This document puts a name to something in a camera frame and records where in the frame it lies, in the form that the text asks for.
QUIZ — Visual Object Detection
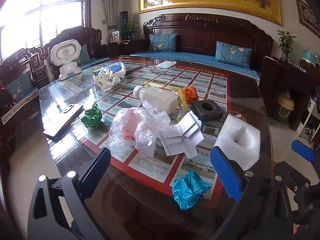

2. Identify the dark wooden cabinet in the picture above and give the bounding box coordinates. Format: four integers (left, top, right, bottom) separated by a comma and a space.
260, 55, 320, 131

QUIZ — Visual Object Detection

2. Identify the white small shelf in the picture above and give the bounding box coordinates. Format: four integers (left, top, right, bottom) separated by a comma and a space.
296, 97, 320, 141

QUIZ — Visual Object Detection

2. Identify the white printed plastic bag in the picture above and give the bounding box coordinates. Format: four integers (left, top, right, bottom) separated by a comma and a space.
93, 66, 121, 92

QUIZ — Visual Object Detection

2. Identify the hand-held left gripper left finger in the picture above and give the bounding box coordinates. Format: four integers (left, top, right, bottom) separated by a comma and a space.
27, 147, 112, 240

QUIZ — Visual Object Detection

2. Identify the white flat packet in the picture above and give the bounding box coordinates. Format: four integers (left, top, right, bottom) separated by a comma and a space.
155, 60, 177, 69

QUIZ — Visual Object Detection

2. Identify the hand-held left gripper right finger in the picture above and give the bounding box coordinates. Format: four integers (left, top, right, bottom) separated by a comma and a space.
209, 146, 293, 240

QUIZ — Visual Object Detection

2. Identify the window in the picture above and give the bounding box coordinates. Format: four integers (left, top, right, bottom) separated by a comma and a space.
0, 0, 91, 63

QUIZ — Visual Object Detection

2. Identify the white cardboard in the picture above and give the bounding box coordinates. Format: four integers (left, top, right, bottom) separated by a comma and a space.
159, 111, 205, 158

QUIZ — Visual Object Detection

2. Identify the dark grey foam ring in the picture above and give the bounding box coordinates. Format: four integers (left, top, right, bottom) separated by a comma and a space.
191, 100, 224, 122

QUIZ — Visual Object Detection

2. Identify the green crumpled paper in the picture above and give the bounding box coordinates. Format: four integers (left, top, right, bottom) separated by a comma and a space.
80, 102, 104, 129

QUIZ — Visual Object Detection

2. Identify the white foam block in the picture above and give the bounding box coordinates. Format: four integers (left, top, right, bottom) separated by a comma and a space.
214, 115, 261, 172

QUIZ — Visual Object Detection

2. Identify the clear plastic bag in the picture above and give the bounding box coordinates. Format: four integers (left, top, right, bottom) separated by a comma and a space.
109, 101, 171, 157

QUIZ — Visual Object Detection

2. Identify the dark wooden side sofa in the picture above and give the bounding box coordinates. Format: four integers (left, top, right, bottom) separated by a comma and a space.
0, 47, 53, 155

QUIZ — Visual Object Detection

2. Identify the white plastic bottle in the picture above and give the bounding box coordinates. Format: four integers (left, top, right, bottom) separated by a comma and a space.
133, 85, 181, 112

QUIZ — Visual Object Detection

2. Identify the green bin with tan lid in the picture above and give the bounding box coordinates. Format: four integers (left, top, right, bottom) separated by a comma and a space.
275, 91, 296, 123

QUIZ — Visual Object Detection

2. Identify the bamboo plant in vase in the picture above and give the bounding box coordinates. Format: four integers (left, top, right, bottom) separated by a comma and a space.
276, 30, 298, 62

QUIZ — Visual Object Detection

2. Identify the blue armchair cushion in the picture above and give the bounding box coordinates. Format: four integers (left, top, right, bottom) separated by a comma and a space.
79, 44, 91, 65

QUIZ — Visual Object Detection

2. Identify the orange crumpled paper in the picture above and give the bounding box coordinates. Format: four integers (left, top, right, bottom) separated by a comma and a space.
185, 86, 199, 104

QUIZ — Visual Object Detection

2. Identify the patterned curtain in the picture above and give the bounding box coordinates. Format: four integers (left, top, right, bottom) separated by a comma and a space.
101, 0, 121, 43

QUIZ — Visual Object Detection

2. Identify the blue sofa seat cushion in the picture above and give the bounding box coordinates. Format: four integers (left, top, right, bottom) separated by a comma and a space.
130, 51, 262, 79

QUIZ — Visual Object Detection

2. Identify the teal pot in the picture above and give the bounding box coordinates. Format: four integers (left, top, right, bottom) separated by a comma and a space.
301, 49, 318, 65

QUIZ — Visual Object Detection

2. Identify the white robot toy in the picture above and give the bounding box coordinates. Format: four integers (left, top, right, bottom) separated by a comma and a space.
51, 39, 82, 81

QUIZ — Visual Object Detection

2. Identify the dark wooden armchair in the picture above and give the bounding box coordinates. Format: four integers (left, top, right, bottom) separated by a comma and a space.
44, 27, 110, 73

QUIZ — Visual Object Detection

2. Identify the tall black tower appliance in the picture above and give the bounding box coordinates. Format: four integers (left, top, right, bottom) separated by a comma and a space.
119, 11, 128, 42

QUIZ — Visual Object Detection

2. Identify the blue floral pillow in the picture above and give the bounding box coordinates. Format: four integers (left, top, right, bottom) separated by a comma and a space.
5, 70, 33, 101
149, 34, 178, 53
212, 41, 253, 70

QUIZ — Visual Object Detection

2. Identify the dark wooden corner table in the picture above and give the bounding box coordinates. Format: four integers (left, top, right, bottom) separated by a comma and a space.
100, 39, 148, 56

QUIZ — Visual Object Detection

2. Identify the clear bag with blue item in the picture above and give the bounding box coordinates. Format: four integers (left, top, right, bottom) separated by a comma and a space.
107, 62, 126, 78

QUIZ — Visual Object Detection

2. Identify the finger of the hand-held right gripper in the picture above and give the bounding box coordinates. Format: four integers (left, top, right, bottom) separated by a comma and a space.
291, 140, 320, 178

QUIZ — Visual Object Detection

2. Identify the small dark framed picture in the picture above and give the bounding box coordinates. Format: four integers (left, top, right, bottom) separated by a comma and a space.
296, 0, 320, 34

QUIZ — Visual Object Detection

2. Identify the blue paper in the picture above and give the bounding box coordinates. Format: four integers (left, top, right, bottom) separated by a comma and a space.
172, 169, 212, 210

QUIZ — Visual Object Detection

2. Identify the small green potted plant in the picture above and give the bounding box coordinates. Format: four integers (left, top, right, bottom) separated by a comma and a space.
124, 21, 138, 40

